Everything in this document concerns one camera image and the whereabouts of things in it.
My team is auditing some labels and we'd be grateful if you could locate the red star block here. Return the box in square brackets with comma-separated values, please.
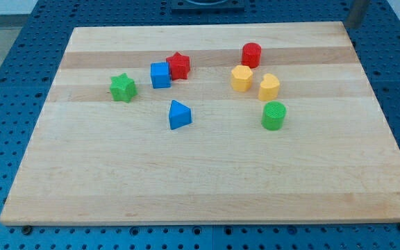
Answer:
[166, 52, 190, 80]

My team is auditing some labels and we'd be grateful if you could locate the green star block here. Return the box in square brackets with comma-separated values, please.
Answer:
[110, 73, 138, 103]

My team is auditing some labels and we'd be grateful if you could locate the blue triangle block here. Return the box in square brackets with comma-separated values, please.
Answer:
[168, 100, 192, 130]

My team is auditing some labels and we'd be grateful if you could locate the wooden board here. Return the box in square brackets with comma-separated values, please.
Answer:
[0, 22, 400, 226]

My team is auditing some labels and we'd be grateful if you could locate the yellow hexagon block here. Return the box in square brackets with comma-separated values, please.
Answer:
[231, 65, 253, 92]

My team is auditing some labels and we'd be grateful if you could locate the blue cube block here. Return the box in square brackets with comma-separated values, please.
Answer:
[150, 62, 171, 89]

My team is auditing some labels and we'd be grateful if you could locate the green cylinder block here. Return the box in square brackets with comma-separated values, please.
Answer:
[261, 101, 287, 131]

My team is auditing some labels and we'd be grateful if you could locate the yellow heart block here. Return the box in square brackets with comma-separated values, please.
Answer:
[258, 74, 280, 101]

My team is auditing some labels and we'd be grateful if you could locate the red cylinder block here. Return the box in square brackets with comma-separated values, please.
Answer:
[241, 42, 262, 69]

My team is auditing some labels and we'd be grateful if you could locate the grey metal rod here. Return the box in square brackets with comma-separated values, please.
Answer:
[344, 0, 371, 28]

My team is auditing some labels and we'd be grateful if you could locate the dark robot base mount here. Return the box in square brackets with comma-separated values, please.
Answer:
[169, 0, 245, 13]

